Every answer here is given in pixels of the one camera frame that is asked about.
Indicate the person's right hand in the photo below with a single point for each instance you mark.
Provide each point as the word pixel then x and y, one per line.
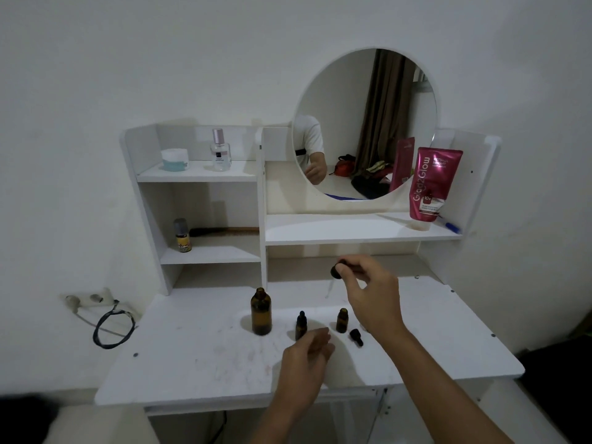
pixel 379 305

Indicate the person's left hand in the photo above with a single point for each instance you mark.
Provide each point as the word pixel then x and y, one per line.
pixel 303 369

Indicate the small black dropper cap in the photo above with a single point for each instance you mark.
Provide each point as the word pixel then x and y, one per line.
pixel 302 317
pixel 355 336

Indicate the small amber glass bottle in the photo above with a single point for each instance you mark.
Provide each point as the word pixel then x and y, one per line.
pixel 342 321
pixel 300 330

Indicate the large black dropper cap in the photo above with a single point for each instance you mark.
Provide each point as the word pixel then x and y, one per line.
pixel 336 271

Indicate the large amber glass bottle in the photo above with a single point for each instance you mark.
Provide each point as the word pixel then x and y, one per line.
pixel 261 314

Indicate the person's right forearm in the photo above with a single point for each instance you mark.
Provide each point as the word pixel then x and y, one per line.
pixel 439 402

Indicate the blue pen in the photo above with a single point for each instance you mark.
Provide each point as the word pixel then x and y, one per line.
pixel 451 226

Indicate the white vanity desk with shelves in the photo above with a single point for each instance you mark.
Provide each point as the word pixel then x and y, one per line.
pixel 185 346

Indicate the pink cosmetic tube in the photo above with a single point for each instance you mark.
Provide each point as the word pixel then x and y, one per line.
pixel 434 180

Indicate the brown comb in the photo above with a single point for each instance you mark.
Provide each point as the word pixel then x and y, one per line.
pixel 222 232

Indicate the small yellow-label spray can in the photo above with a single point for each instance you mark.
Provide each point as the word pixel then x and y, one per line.
pixel 183 242

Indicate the white mattress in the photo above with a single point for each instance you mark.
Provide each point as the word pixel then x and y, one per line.
pixel 106 425

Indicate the clear perfume bottle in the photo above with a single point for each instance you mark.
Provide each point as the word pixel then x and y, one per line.
pixel 221 157

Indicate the white teal cream jar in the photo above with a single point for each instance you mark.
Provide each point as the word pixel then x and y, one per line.
pixel 175 160

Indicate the black cloth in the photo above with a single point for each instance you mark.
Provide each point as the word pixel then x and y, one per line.
pixel 23 420

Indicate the round wall mirror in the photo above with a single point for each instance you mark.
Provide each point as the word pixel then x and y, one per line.
pixel 342 97

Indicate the white wall socket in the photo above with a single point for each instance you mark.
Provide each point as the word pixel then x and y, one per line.
pixel 104 296

